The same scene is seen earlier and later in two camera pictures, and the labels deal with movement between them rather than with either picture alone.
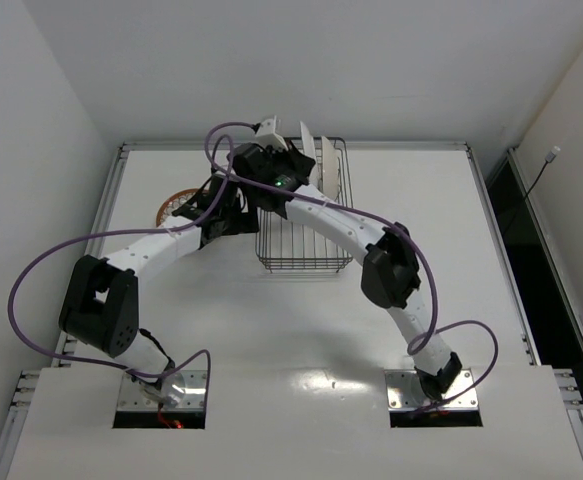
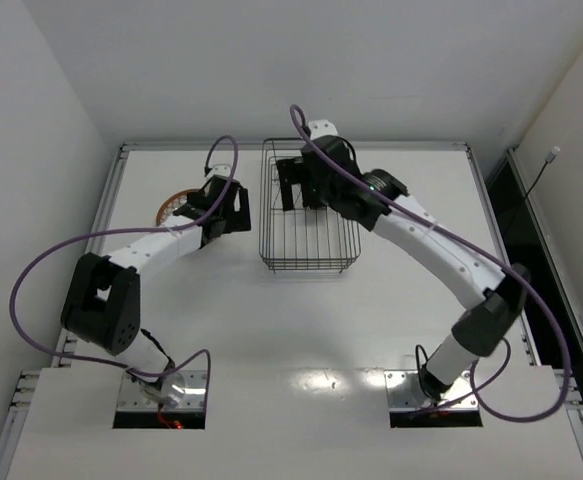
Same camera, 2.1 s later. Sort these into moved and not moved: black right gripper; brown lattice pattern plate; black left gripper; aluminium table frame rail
Moved: black right gripper
Not moved: brown lattice pattern plate; aluminium table frame rail; black left gripper
